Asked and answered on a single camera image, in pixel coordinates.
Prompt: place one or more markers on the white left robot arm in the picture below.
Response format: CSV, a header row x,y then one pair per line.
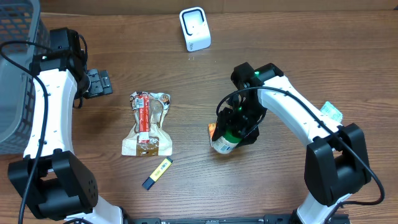
x,y
52,182

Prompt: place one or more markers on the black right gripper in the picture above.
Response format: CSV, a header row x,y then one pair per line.
x,y
227,122

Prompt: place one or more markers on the teal tissue packet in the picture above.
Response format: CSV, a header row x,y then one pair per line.
x,y
330,110

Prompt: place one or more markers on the green lid jar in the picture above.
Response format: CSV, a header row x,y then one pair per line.
x,y
226,143

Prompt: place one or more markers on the brown snack pouch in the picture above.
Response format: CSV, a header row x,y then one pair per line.
x,y
147,137

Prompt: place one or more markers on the yellow highlighter marker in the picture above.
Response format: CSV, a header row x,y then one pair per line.
x,y
157,173

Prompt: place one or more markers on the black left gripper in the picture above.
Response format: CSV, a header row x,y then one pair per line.
x,y
99,82

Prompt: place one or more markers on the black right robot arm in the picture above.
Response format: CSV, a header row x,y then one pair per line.
x,y
336,156

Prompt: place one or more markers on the white barcode scanner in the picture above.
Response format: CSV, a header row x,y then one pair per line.
x,y
195,29

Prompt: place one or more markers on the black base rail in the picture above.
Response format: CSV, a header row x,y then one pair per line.
x,y
217,220

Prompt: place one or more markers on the orange juice carton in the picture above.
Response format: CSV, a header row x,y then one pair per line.
x,y
211,130

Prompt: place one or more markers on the grey plastic mesh basket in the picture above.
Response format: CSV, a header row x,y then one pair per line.
x,y
20,20

